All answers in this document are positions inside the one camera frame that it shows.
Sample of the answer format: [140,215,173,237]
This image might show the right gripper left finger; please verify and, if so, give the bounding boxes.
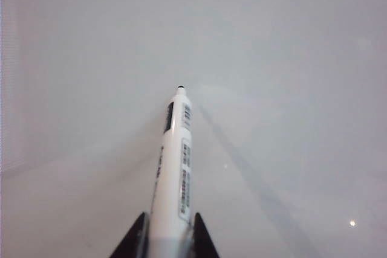
[108,211,154,258]

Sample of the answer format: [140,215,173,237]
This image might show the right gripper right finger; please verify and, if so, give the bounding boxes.
[187,211,224,258]

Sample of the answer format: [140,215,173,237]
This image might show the large glass whiteboard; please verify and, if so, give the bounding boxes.
[0,0,387,258]

